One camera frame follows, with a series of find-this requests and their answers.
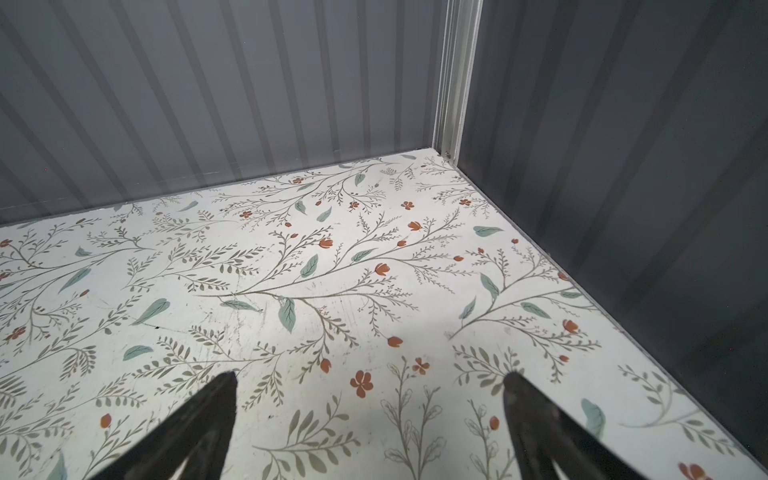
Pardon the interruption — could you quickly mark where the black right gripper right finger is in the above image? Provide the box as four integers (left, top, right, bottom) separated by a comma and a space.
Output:
503, 372, 643, 480

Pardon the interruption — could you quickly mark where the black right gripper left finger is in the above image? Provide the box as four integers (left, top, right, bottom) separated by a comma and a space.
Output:
94, 371, 238, 479

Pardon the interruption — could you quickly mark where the aluminium corner frame post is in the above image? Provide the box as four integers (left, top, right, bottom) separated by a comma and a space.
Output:
431, 0, 484, 167

